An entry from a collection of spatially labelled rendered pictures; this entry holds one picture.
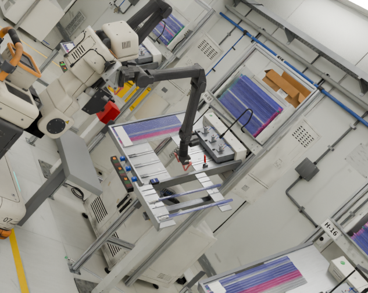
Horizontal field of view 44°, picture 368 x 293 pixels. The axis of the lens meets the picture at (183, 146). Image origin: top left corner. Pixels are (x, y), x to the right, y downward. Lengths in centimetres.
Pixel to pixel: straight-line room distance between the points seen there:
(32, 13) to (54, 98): 468
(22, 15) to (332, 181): 485
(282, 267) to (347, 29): 330
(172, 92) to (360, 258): 250
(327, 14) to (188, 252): 319
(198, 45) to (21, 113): 233
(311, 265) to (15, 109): 170
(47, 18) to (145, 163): 455
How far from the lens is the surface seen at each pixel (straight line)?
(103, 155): 452
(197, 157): 312
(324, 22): 548
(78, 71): 251
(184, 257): 357
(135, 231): 324
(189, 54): 429
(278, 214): 458
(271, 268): 253
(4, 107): 229
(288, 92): 360
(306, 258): 264
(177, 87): 440
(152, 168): 301
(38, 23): 728
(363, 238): 258
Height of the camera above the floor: 154
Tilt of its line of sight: 10 degrees down
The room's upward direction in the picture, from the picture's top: 44 degrees clockwise
